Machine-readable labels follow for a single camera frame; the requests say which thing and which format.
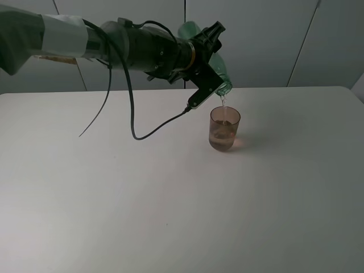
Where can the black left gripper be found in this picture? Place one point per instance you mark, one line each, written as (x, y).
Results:
(192, 56)

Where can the green transparent water bottle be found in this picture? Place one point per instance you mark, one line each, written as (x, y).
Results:
(190, 29)

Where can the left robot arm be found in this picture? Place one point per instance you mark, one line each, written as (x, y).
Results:
(149, 47)

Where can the pink translucent plastic cup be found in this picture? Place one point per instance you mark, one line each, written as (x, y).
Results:
(224, 122)

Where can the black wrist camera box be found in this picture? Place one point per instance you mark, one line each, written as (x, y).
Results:
(206, 85)

